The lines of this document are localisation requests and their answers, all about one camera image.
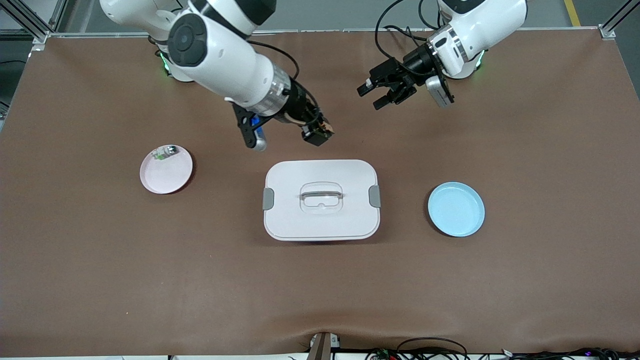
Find white lidded box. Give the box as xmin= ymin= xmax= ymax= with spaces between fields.
xmin=262 ymin=159 xmax=382 ymax=242

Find light blue round plate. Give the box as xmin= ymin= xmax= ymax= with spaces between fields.
xmin=427 ymin=181 xmax=486 ymax=238

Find brown table cover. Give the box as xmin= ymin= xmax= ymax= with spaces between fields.
xmin=0 ymin=27 xmax=640 ymax=357

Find pink round plate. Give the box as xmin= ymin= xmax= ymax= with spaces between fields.
xmin=139 ymin=144 xmax=194 ymax=195

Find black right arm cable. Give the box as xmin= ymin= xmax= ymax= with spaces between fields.
xmin=247 ymin=40 xmax=321 ymax=119

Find black left base cables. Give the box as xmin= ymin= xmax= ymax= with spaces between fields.
xmin=383 ymin=24 xmax=432 ymax=51

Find silver table edge rail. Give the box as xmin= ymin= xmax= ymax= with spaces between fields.
xmin=50 ymin=27 xmax=601 ymax=39

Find aluminium frame profile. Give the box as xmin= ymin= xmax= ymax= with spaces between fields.
xmin=0 ymin=0 xmax=68 ymax=46
xmin=597 ymin=0 xmax=640 ymax=41

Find metal table edge bracket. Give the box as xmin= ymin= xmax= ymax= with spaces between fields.
xmin=309 ymin=332 xmax=342 ymax=360

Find black cable bundle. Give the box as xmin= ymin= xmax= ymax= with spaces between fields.
xmin=365 ymin=337 xmax=471 ymax=360
xmin=500 ymin=347 xmax=640 ymax=360

